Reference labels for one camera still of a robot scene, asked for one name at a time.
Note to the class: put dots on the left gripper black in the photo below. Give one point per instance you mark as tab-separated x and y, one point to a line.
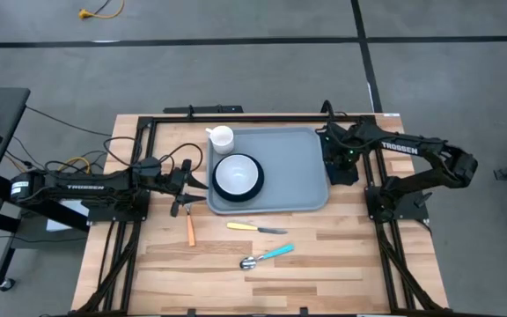
176	180

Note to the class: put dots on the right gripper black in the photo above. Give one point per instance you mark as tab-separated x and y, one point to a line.
341	145

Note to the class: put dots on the dark navy cloth napkin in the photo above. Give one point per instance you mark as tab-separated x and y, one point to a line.
343	178

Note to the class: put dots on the dark blue plate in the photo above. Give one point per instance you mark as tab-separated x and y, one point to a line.
236	199

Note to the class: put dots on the white ribbed bowl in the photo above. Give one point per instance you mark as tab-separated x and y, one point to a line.
236	174

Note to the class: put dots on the white mug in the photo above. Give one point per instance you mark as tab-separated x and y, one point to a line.
222	140

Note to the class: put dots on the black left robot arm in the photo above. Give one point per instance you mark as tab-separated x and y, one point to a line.
86	187

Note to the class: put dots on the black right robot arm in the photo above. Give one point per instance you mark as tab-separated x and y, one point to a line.
398	147

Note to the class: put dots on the grey plastic tray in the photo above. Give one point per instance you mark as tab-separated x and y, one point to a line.
293	176

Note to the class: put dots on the black mounting bar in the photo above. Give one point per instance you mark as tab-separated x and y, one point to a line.
209	109

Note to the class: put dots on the white paper sheet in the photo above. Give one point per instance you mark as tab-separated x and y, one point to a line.
55	222

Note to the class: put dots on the black side desk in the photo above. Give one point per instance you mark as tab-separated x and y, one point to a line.
2	110

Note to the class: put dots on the black aluminium table frame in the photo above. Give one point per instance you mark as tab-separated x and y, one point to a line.
258	118

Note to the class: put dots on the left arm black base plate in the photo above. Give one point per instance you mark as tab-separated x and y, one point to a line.
104	216

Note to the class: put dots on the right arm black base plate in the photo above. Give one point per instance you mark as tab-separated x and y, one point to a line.
416	213

